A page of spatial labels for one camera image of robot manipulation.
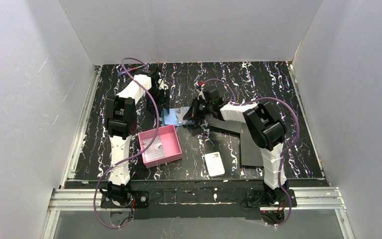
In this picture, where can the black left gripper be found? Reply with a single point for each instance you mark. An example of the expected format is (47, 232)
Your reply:
(164, 98)

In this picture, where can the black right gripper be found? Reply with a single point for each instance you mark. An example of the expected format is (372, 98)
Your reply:
(197, 108)

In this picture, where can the blue leather card holder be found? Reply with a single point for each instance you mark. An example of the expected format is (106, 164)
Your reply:
(168, 119)

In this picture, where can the pink plastic tray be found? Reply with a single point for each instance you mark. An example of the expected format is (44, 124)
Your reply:
(164, 149)

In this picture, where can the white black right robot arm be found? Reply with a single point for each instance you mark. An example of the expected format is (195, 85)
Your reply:
(266, 129)

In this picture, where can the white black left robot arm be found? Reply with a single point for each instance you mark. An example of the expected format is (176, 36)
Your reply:
(121, 124)

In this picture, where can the loose VIP card in tray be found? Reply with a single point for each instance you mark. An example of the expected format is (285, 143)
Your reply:
(156, 143)

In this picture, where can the stack of grey cards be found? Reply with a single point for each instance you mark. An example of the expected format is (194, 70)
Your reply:
(154, 154)

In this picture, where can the white small box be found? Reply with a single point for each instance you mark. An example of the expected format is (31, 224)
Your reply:
(214, 164)

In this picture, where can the flat black rectangular box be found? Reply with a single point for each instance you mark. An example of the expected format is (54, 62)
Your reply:
(250, 153)

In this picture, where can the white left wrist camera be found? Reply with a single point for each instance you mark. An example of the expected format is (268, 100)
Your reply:
(162, 85)

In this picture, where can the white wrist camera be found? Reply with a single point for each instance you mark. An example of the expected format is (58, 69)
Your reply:
(199, 88)
(162, 85)

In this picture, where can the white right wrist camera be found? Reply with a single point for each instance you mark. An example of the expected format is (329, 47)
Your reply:
(199, 88)

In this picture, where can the blue red handled screwdriver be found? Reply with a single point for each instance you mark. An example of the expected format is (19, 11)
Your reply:
(129, 70)

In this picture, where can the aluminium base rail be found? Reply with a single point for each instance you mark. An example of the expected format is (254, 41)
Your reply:
(198, 213)

